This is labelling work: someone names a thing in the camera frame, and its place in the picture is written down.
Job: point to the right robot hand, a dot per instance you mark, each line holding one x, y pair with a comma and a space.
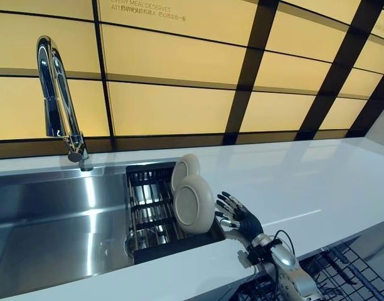
248, 222

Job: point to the large beige plate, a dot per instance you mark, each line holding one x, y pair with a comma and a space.
193, 205

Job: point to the small beige plate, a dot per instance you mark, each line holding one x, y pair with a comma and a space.
185, 166

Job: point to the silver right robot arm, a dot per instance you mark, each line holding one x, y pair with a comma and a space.
289, 266

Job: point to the black sink drying rack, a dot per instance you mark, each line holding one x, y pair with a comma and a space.
151, 207

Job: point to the stainless steel sink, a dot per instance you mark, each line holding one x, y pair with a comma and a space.
54, 225

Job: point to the chrome kitchen faucet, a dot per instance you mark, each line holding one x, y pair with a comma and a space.
61, 103

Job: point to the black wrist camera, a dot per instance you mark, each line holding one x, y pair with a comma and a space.
254, 254

